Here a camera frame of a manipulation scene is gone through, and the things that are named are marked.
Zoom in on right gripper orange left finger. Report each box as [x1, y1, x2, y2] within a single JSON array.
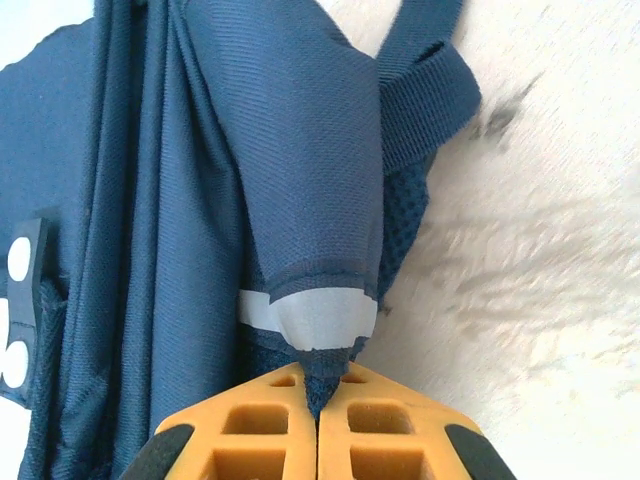
[[119, 362, 319, 480]]

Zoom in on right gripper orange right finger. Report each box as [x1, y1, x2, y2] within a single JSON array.
[[317, 362, 516, 480]]

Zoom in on navy blue student backpack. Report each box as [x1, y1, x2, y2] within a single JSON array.
[[0, 0, 484, 480]]

